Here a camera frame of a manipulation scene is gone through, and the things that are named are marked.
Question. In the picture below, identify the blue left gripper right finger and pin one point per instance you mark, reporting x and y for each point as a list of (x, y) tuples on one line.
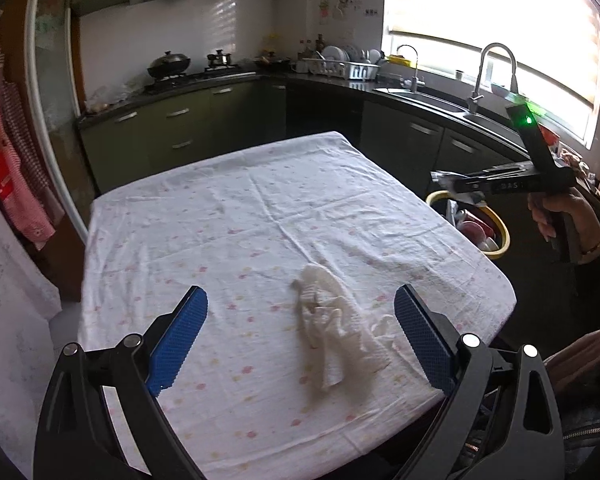
[(433, 352)]

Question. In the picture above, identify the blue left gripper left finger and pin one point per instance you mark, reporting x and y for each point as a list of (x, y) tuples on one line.
[(170, 337)]

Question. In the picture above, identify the white paper towel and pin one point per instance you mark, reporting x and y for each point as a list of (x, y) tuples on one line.
[(346, 337)]

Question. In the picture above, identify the person's left forearm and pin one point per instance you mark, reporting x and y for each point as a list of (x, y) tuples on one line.
[(566, 366)]

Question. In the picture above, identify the yellow rimmed trash bin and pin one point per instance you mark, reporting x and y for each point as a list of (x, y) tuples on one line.
[(478, 223)]

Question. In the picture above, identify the tall steel kitchen faucet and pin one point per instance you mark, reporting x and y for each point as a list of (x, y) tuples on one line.
[(486, 67)]

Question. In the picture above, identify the green lower kitchen cabinets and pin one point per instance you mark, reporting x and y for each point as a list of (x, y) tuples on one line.
[(179, 130)]

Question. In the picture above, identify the person's right hand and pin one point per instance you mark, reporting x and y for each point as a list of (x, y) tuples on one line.
[(575, 207)]

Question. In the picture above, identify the stainless steel double sink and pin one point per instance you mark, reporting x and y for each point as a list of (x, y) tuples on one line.
[(447, 107)]

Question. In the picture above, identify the white floral tablecloth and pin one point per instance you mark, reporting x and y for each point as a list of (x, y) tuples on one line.
[(242, 226)]

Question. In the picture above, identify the small steel faucet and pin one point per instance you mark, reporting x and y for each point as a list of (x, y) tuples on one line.
[(411, 63)]

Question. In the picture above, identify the white dish rack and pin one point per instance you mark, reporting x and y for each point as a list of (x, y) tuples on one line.
[(349, 63)]

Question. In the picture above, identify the checkered dark apron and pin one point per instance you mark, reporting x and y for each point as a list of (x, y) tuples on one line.
[(31, 167)]

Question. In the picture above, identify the red patterned apron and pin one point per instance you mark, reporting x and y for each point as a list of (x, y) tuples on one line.
[(22, 208)]

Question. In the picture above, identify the black wok with lid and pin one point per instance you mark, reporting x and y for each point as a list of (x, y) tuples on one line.
[(169, 65)]

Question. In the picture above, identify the small steel pot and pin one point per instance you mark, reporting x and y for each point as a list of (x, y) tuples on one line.
[(219, 59)]

